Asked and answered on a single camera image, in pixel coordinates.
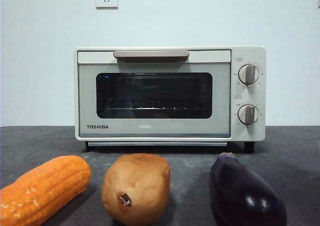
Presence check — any purple eggplant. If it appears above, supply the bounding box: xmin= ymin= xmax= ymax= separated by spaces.
xmin=208 ymin=151 xmax=288 ymax=226

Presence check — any silver oven crumb tray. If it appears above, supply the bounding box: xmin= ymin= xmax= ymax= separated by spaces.
xmin=86 ymin=141 xmax=228 ymax=148

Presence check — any oven door with glass window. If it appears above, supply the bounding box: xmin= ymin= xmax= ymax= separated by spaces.
xmin=77 ymin=49 xmax=232 ymax=139

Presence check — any cream oven knob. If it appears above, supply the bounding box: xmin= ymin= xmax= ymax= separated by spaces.
xmin=237 ymin=104 xmax=260 ymax=126
xmin=237 ymin=63 xmax=260 ymax=87

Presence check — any cream Toshiba toaster oven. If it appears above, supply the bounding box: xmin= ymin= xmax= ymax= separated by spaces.
xmin=73 ymin=45 xmax=267 ymax=154

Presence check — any brown potato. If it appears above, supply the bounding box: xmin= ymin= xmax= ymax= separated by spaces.
xmin=100 ymin=153 xmax=172 ymax=226

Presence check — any orange corn cob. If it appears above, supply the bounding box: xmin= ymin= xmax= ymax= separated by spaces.
xmin=0 ymin=155 xmax=93 ymax=226

